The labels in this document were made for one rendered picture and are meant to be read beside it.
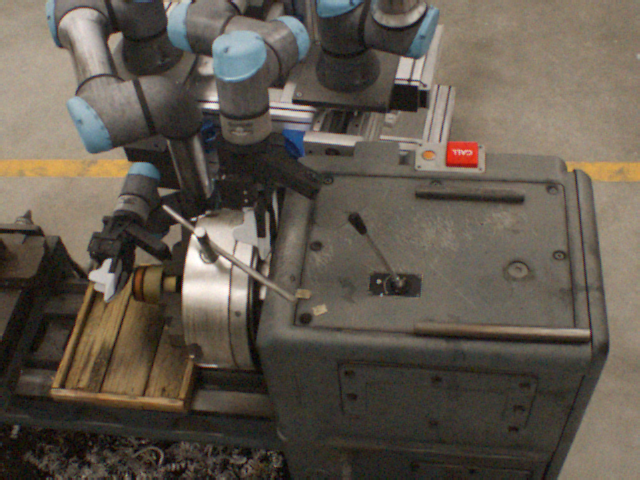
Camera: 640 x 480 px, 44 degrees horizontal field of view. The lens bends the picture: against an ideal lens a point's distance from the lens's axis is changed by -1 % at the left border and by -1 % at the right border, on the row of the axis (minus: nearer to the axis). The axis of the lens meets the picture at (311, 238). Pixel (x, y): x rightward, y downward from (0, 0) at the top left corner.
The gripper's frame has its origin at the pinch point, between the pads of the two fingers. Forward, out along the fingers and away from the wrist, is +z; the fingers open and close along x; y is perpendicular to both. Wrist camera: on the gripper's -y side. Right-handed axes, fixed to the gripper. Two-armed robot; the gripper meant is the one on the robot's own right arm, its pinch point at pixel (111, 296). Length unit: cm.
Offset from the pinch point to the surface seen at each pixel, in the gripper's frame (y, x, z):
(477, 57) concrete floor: -81, -108, -213
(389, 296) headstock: -58, 18, 8
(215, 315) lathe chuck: -25.9, 10.0, 9.2
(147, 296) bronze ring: -8.5, 1.9, 0.7
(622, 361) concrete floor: -129, -108, -57
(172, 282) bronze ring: -13.3, 3.3, -2.1
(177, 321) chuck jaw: -16.5, 3.2, 6.9
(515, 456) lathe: -83, -21, 18
